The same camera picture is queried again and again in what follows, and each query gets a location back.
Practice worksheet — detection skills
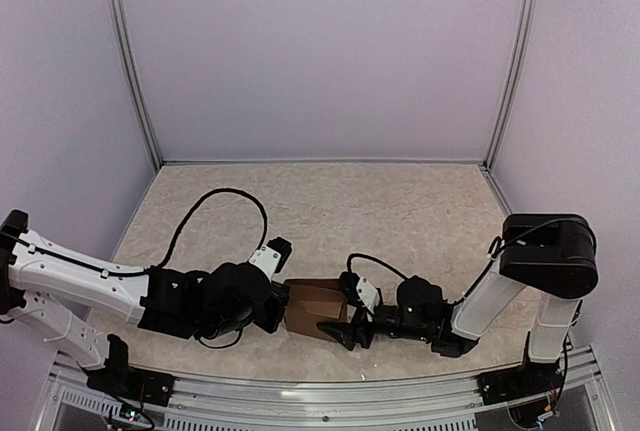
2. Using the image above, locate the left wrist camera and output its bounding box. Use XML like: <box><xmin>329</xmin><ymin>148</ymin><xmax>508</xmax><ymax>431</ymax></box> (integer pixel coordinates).
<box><xmin>249</xmin><ymin>237</ymin><xmax>292</xmax><ymax>281</ymax></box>

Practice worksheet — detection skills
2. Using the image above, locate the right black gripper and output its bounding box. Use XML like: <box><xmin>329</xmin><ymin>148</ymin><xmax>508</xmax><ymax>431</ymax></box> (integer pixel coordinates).
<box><xmin>316</xmin><ymin>304</ymin><xmax>431</xmax><ymax>351</ymax></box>

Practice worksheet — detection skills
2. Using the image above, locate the left aluminium corner post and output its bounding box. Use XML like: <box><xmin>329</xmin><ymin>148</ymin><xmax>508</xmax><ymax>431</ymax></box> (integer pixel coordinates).
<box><xmin>107</xmin><ymin>0</ymin><xmax>164</xmax><ymax>172</ymax></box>

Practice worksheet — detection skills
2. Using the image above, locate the right aluminium corner post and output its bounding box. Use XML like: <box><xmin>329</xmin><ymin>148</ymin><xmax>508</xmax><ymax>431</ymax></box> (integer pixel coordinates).
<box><xmin>483</xmin><ymin>0</ymin><xmax>536</xmax><ymax>174</ymax></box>

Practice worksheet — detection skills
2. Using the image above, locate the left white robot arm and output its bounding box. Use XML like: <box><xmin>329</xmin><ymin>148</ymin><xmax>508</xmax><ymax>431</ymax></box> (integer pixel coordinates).
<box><xmin>1</xmin><ymin>210</ymin><xmax>292</xmax><ymax>396</ymax></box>

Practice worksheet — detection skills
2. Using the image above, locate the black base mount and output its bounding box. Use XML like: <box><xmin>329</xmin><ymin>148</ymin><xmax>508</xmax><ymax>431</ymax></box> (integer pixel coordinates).
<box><xmin>84</xmin><ymin>334</ymin><xmax>176</xmax><ymax>407</ymax></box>
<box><xmin>477</xmin><ymin>333</ymin><xmax>565</xmax><ymax>405</ymax></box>

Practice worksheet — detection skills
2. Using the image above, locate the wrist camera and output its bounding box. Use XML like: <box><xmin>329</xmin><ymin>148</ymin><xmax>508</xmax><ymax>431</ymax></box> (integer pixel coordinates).
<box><xmin>249</xmin><ymin>237</ymin><xmax>292</xmax><ymax>281</ymax></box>
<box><xmin>338</xmin><ymin>271</ymin><xmax>383</xmax><ymax>316</ymax></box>

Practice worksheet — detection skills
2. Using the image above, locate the front aluminium frame rail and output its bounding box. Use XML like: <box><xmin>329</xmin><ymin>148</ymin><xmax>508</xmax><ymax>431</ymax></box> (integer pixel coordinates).
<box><xmin>30</xmin><ymin>347</ymin><xmax>622</xmax><ymax>430</ymax></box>

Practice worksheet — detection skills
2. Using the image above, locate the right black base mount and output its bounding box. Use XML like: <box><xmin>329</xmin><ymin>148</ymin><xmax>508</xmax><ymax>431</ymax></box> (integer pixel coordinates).
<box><xmin>477</xmin><ymin>333</ymin><xmax>565</xmax><ymax>405</ymax></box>

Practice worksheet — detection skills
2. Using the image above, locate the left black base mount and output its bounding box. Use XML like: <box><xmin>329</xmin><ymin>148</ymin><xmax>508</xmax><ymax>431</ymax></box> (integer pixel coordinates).
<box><xmin>84</xmin><ymin>334</ymin><xmax>176</xmax><ymax>407</ymax></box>

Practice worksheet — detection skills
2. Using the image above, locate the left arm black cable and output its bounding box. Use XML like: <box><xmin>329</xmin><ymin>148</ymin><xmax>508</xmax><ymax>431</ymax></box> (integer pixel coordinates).
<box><xmin>149</xmin><ymin>188</ymin><xmax>269</xmax><ymax>350</ymax></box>

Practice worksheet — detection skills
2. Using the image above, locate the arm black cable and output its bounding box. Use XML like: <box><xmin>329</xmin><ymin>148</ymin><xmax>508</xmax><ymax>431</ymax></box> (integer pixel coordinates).
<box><xmin>347</xmin><ymin>252</ymin><xmax>409</xmax><ymax>282</ymax></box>
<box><xmin>149</xmin><ymin>188</ymin><xmax>269</xmax><ymax>350</ymax></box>

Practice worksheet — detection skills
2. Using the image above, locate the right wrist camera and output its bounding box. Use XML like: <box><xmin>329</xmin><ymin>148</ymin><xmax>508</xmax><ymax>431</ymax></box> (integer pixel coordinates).
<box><xmin>338</xmin><ymin>271</ymin><xmax>383</xmax><ymax>316</ymax></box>

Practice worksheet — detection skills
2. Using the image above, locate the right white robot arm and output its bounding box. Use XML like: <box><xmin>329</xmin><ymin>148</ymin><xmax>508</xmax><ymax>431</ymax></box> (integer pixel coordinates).
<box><xmin>316</xmin><ymin>213</ymin><xmax>599</xmax><ymax>395</ymax></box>

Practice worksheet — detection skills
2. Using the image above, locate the back aluminium floor rail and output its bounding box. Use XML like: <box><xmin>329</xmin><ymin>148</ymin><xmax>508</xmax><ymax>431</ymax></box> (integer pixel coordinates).
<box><xmin>163</xmin><ymin>158</ymin><xmax>484</xmax><ymax>167</ymax></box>

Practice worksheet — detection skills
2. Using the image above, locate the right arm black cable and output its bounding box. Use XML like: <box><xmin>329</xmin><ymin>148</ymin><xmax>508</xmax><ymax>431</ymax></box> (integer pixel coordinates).
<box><xmin>347</xmin><ymin>252</ymin><xmax>409</xmax><ymax>282</ymax></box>

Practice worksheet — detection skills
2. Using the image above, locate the aluminium corner post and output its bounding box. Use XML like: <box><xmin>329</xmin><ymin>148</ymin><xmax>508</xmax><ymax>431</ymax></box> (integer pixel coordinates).
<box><xmin>107</xmin><ymin>0</ymin><xmax>164</xmax><ymax>172</ymax></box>
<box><xmin>483</xmin><ymin>0</ymin><xmax>536</xmax><ymax>174</ymax></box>

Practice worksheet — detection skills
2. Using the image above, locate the brown cardboard box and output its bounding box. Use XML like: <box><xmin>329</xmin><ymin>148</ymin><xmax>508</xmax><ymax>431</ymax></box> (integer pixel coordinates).
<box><xmin>284</xmin><ymin>278</ymin><xmax>348</xmax><ymax>342</ymax></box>

